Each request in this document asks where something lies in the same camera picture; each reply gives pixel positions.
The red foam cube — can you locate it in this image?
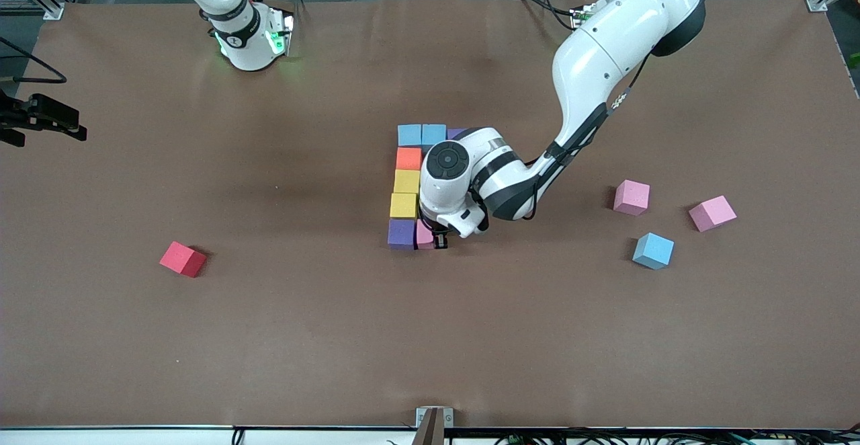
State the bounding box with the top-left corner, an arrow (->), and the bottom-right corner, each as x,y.
159,241 -> 208,279

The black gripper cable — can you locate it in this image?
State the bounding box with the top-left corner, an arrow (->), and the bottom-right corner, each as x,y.
0,36 -> 69,85

